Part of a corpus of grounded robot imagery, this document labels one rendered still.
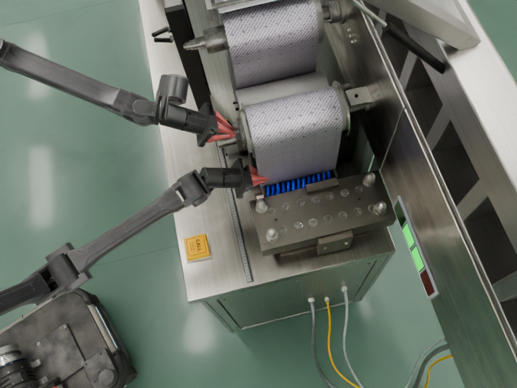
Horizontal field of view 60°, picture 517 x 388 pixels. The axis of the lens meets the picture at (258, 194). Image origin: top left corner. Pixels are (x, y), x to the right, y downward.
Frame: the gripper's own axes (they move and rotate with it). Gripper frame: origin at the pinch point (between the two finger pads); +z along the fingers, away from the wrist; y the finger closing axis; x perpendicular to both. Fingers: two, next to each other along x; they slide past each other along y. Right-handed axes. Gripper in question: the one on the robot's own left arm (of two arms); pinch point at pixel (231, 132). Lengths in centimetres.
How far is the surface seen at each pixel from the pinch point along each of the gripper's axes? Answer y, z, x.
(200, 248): 16.6, 7.3, -36.2
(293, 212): 15.6, 24.0, -9.0
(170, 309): 5, 39, -128
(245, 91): -12.5, 3.9, 4.3
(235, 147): -2.1, 5.9, -7.7
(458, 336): 60, 36, 20
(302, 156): 6.0, 19.3, 4.6
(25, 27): -206, -39, -165
